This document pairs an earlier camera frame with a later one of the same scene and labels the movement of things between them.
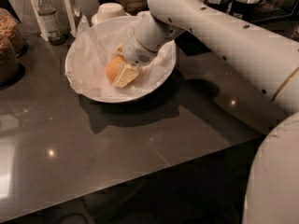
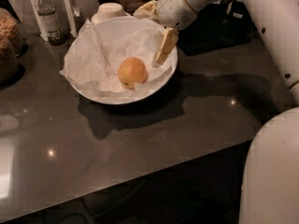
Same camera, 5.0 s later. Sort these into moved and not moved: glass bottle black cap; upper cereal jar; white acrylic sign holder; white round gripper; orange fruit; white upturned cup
Moved: orange fruit; white round gripper
Not moved: upper cereal jar; white upturned cup; white acrylic sign holder; glass bottle black cap
